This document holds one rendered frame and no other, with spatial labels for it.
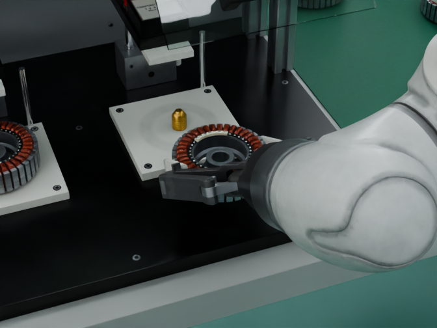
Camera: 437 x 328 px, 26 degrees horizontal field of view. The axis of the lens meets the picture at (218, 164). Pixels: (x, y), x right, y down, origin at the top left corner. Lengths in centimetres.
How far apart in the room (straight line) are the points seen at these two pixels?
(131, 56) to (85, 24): 13
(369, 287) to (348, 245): 141
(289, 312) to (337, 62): 77
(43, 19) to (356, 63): 47
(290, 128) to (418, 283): 96
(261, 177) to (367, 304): 126
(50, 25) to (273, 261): 52
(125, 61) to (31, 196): 26
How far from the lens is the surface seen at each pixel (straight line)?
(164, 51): 121
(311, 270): 112
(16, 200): 116
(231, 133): 112
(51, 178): 118
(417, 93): 80
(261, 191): 85
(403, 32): 153
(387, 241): 71
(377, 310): 209
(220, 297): 109
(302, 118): 128
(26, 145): 118
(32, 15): 139
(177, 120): 123
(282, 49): 135
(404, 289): 214
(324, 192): 73
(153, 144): 122
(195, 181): 95
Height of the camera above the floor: 153
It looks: 39 degrees down
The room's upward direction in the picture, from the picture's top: straight up
